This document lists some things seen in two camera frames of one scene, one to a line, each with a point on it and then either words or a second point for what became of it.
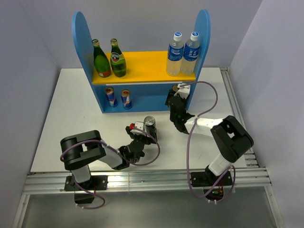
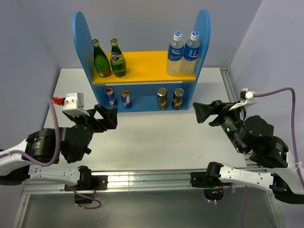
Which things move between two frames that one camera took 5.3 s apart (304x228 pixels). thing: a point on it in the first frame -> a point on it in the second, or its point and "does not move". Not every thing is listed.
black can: x=149 y=123 -> x=162 y=98
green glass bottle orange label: x=101 y=63 does not move
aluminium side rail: x=250 y=158 does not move
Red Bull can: x=110 y=96 does not move
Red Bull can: x=126 y=98 does not move
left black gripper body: x=144 y=139 -> x=90 y=120
